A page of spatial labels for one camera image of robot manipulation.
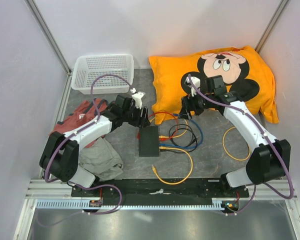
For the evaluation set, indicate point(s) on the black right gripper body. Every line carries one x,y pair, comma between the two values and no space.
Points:
198,103

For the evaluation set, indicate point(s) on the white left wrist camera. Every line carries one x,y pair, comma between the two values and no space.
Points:
137,97

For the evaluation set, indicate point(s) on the red cloth garment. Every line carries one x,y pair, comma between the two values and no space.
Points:
84,113

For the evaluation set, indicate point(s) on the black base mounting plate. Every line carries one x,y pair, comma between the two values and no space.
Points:
194,187

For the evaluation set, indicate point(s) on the orange Mickey Mouse pillow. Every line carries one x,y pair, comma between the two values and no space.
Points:
242,70

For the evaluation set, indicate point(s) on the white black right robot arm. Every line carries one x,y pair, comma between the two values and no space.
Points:
270,157

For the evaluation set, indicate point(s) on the grey cloth garment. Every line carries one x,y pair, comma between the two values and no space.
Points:
102,160

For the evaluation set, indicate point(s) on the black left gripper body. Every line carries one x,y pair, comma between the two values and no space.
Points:
134,117

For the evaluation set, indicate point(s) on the black network switch box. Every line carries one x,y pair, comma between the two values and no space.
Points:
149,142

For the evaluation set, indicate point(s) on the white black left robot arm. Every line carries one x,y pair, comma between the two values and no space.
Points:
60,157

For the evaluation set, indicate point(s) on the white perforated plastic basket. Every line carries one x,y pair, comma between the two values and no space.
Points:
108,74

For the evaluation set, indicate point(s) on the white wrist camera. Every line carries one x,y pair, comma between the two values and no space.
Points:
137,97
193,84

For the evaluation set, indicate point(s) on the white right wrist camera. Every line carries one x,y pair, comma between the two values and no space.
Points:
193,84

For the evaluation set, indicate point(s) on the grey slotted cable duct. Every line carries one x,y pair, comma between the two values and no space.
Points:
80,204

